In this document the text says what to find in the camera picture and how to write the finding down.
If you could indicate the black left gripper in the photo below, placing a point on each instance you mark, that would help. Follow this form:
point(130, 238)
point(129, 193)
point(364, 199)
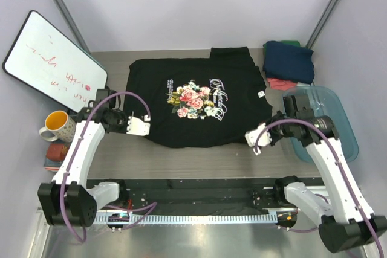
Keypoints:
point(120, 119)

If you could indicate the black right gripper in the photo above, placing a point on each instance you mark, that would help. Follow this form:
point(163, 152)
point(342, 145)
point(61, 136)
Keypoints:
point(277, 131)

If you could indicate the black printed t-shirt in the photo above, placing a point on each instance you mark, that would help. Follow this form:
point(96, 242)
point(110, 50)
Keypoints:
point(198, 102)

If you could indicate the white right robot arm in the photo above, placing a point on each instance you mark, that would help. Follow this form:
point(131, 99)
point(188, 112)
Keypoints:
point(347, 221)

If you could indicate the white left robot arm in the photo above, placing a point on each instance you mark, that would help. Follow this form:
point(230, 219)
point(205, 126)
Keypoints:
point(67, 199)

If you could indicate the stack of books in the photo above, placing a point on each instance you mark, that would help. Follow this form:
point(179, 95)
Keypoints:
point(53, 162)

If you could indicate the blue transparent plastic bin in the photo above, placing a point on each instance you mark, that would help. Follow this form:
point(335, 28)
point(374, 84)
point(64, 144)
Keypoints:
point(324, 101)

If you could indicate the white mug orange inside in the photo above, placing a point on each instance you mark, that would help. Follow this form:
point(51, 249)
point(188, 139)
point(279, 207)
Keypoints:
point(58, 126)

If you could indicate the folded red t-shirt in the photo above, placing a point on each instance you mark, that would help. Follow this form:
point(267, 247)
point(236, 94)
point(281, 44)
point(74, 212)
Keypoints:
point(281, 85)

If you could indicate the folded navy t-shirt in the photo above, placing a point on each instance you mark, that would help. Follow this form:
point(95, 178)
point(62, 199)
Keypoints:
point(289, 62)

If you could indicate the folded green t-shirt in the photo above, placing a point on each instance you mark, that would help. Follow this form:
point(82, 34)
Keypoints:
point(290, 42)

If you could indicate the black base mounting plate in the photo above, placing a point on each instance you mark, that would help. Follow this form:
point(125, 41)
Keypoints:
point(221, 196)

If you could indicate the whiteboard with red writing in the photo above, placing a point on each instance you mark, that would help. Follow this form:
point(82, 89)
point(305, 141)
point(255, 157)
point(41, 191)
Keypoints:
point(46, 60)

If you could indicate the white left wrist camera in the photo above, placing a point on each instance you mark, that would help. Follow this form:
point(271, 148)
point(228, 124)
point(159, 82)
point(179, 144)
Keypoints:
point(138, 126)

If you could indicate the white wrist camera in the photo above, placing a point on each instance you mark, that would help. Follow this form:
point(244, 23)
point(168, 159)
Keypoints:
point(258, 138)
point(138, 126)

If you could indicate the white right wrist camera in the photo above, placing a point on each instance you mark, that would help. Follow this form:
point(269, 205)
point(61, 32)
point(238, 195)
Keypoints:
point(258, 138)

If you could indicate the aluminium rail frame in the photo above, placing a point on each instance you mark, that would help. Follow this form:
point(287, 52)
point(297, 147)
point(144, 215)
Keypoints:
point(103, 217)

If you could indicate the left aluminium corner post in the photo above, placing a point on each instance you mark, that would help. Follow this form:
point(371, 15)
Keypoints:
point(64, 11)

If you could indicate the aluminium corner post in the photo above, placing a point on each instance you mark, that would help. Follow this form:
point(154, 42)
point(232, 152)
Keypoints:
point(323, 20)
point(64, 11)

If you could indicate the right aluminium corner post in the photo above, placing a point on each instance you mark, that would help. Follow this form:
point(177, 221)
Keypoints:
point(323, 20)

